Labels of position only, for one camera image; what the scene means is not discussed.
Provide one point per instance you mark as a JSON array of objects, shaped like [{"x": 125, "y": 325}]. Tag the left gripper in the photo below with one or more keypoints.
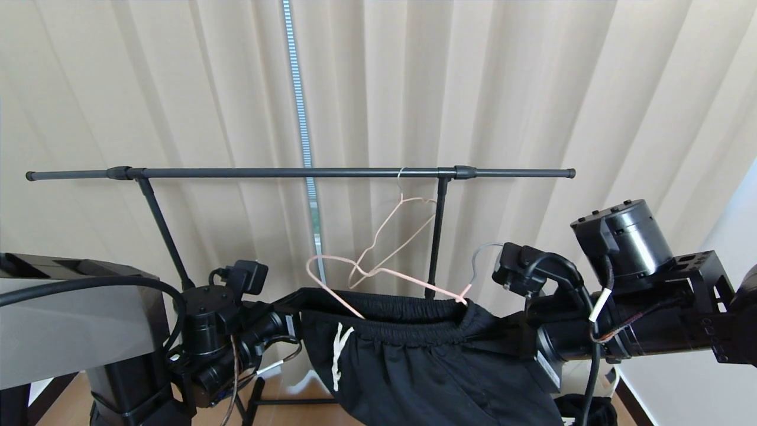
[{"x": 260, "y": 343}]

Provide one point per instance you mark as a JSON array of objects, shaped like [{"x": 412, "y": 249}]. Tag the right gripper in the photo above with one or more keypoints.
[{"x": 568, "y": 337}]

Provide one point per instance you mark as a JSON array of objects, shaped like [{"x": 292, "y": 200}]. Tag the black garment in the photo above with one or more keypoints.
[
  {"x": 568, "y": 411},
  {"x": 443, "y": 367}
]

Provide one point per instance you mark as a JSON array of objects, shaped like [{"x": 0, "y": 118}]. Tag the pink clothes hanger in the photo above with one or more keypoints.
[
  {"x": 414, "y": 280},
  {"x": 387, "y": 223}
]

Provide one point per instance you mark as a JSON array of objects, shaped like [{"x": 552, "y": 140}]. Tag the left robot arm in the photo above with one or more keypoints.
[{"x": 59, "y": 319}]

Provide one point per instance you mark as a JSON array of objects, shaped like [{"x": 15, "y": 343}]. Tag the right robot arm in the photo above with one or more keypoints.
[{"x": 639, "y": 236}]

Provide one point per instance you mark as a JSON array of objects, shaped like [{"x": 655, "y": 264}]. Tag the white laundry basket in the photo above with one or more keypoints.
[{"x": 606, "y": 378}]

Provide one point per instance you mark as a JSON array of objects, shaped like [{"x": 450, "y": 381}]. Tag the black clothes rack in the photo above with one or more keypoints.
[{"x": 266, "y": 173}]

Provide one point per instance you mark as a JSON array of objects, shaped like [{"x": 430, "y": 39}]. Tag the beige curtain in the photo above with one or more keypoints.
[{"x": 473, "y": 89}]

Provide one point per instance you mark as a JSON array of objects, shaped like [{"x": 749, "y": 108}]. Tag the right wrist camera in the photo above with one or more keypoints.
[{"x": 514, "y": 269}]

